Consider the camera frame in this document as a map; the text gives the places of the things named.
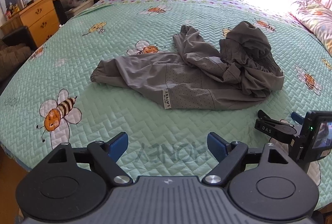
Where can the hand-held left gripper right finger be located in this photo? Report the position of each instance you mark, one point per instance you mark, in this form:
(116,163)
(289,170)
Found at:
(216,146)

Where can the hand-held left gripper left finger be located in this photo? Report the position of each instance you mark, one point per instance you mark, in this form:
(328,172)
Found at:
(118,145)

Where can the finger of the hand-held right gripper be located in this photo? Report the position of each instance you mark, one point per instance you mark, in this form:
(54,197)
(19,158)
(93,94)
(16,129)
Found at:
(296,116)
(275,129)

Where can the grey pants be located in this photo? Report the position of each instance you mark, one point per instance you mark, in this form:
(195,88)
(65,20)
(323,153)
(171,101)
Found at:
(181,79)

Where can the green bee-print quilted bedspread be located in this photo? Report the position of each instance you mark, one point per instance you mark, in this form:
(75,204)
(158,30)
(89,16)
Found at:
(103,99)

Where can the floral duvet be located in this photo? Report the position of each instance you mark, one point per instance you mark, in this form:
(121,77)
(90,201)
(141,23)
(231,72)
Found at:
(311,14)

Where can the brown quilted cushion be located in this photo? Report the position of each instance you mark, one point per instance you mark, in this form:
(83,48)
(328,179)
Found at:
(13,58)

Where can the clear plastic storage box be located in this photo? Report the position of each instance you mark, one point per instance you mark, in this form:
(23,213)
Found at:
(77,6)

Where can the black chair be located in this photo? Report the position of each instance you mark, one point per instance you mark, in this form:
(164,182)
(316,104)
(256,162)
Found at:
(18,35)

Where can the wooden desk with drawers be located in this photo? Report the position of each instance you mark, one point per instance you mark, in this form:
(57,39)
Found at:
(39,11)

